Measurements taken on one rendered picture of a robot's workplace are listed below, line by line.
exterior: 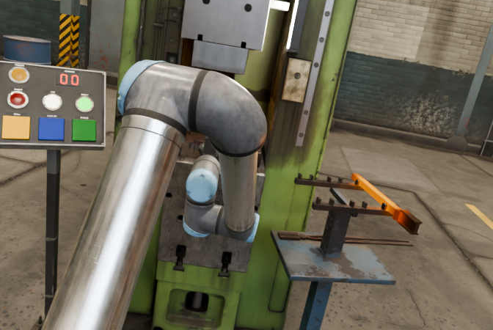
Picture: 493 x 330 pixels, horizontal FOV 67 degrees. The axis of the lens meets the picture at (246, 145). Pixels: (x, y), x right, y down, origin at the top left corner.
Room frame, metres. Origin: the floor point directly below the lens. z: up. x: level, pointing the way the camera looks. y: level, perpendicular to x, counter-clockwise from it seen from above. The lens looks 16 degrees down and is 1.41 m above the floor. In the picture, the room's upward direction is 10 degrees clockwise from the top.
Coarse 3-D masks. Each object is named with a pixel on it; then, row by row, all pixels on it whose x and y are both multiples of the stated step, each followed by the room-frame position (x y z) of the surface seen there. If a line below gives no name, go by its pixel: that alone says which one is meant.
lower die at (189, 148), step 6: (192, 132) 1.53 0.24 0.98; (186, 138) 1.43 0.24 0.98; (192, 138) 1.44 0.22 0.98; (198, 138) 1.42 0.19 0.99; (204, 138) 1.44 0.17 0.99; (186, 144) 1.39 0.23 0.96; (192, 144) 1.39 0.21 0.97; (198, 144) 1.39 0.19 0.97; (180, 150) 1.39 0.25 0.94; (186, 150) 1.39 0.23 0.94; (192, 150) 1.39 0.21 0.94; (186, 156) 1.39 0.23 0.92; (192, 156) 1.39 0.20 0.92; (198, 156) 1.39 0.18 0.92
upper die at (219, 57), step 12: (204, 48) 1.39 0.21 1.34; (216, 48) 1.39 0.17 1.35; (228, 48) 1.40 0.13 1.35; (240, 48) 1.40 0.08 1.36; (192, 60) 1.39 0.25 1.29; (204, 60) 1.39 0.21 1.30; (216, 60) 1.39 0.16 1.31; (228, 60) 1.40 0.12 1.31; (240, 60) 1.40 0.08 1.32; (228, 72) 1.40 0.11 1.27; (240, 72) 1.40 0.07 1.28
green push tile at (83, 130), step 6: (78, 120) 1.22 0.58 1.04; (84, 120) 1.23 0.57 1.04; (90, 120) 1.24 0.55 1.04; (78, 126) 1.21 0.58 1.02; (84, 126) 1.22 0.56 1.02; (90, 126) 1.23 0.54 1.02; (72, 132) 1.19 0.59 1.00; (78, 132) 1.20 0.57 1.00; (84, 132) 1.21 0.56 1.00; (90, 132) 1.22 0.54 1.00; (72, 138) 1.18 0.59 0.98; (78, 138) 1.19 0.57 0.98; (84, 138) 1.20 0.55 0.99; (90, 138) 1.21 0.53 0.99
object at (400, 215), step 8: (352, 176) 1.44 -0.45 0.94; (360, 176) 1.43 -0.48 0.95; (360, 184) 1.37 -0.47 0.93; (368, 184) 1.35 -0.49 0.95; (368, 192) 1.31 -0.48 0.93; (376, 192) 1.27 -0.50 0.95; (376, 200) 1.25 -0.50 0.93; (384, 200) 1.20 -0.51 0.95; (392, 208) 1.15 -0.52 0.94; (400, 208) 1.15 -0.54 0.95; (392, 216) 1.13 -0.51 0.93; (400, 216) 1.12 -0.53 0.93; (408, 216) 1.07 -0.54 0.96; (400, 224) 1.10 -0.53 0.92; (408, 224) 1.07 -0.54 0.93; (416, 224) 1.04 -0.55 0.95; (416, 232) 1.04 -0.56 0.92
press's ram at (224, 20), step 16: (192, 0) 1.39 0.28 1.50; (208, 0) 1.39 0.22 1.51; (224, 0) 1.39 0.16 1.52; (240, 0) 1.40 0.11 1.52; (256, 0) 1.40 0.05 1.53; (272, 0) 1.59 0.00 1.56; (192, 16) 1.39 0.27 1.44; (208, 16) 1.39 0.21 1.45; (224, 16) 1.39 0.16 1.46; (240, 16) 1.40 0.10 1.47; (256, 16) 1.40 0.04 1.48; (192, 32) 1.39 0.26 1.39; (208, 32) 1.39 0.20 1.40; (224, 32) 1.39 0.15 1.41; (240, 32) 1.40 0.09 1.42; (256, 32) 1.40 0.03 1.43; (256, 48) 1.40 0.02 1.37
